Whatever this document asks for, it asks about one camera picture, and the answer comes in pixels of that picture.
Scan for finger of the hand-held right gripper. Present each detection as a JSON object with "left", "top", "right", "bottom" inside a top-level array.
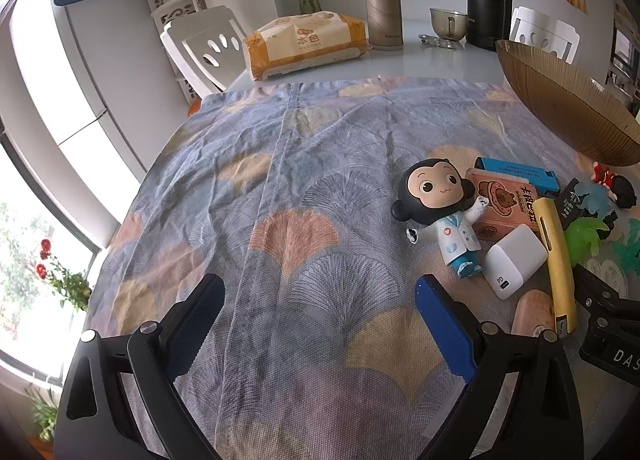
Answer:
[{"left": 574, "top": 265, "right": 640, "bottom": 328}]

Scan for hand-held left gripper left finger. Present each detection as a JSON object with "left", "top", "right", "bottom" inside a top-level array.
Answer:
[{"left": 52, "top": 273, "right": 226, "bottom": 460}]

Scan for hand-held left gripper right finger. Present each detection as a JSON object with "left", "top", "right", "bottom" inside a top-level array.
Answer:
[{"left": 416, "top": 274, "right": 586, "bottom": 460}]

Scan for yellow lighter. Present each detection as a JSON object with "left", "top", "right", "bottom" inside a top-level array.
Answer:
[{"left": 531, "top": 197, "right": 578, "bottom": 338}]

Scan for black lighter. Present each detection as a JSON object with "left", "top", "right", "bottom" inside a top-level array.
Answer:
[{"left": 552, "top": 177, "right": 593, "bottom": 233}]

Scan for white plug charger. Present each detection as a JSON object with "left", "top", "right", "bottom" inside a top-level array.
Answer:
[{"left": 484, "top": 223, "right": 548, "bottom": 300}]

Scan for monkey doctor figurine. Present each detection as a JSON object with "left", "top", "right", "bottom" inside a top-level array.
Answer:
[{"left": 391, "top": 157, "right": 493, "bottom": 278}]

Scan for pink printed card box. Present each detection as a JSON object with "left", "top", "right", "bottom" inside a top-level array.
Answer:
[{"left": 465, "top": 167, "right": 543, "bottom": 241}]

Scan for blue lighter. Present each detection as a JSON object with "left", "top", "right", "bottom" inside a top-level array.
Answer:
[{"left": 474, "top": 157, "right": 560, "bottom": 197}]

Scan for brown ribbed bowl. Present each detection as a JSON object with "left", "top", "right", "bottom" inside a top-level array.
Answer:
[{"left": 495, "top": 39, "right": 640, "bottom": 167}]

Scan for clear gear tape dispenser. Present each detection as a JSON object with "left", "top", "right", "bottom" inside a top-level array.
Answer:
[{"left": 582, "top": 255, "right": 631, "bottom": 298}]

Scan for teal translucent plastic toy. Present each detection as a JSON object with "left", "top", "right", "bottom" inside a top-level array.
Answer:
[
  {"left": 607, "top": 220, "right": 640, "bottom": 271},
  {"left": 575, "top": 183, "right": 615, "bottom": 215}
]

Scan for green translucent plastic toy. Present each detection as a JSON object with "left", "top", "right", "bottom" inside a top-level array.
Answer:
[{"left": 565, "top": 217, "right": 621, "bottom": 266}]

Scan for red and black doll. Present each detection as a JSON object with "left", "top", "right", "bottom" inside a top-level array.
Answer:
[{"left": 591, "top": 161, "right": 640, "bottom": 209}]

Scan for red flowering plant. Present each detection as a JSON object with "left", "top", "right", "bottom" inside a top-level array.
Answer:
[{"left": 0, "top": 200, "right": 93, "bottom": 311}]

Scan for fan-print tablecloth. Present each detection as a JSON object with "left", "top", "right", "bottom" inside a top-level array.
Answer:
[{"left": 55, "top": 78, "right": 640, "bottom": 460}]

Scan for distant room cabinet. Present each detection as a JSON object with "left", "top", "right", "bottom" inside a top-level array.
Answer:
[{"left": 605, "top": 0, "right": 640, "bottom": 116}]

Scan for white refrigerator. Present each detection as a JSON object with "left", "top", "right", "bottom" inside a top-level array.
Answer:
[{"left": 7, "top": 0, "right": 191, "bottom": 251}]

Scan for white chair with crescent holes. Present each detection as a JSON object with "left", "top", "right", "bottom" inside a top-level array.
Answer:
[{"left": 509, "top": 6, "right": 581, "bottom": 64}]

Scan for white chair with teardrop holes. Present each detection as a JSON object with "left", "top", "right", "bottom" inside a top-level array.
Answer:
[{"left": 160, "top": 5, "right": 248, "bottom": 101}]

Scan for orange tissue pack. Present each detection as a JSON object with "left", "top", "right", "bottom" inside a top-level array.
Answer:
[{"left": 242, "top": 10, "right": 370, "bottom": 82}]

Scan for metal cup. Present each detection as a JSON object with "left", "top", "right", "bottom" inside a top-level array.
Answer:
[{"left": 429, "top": 8, "right": 471, "bottom": 40}]

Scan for white carved shelf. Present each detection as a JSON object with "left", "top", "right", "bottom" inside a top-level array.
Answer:
[{"left": 147, "top": 0, "right": 207, "bottom": 106}]

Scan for gold thermos flask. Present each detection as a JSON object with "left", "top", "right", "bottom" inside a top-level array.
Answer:
[{"left": 360, "top": 0, "right": 405, "bottom": 51}]

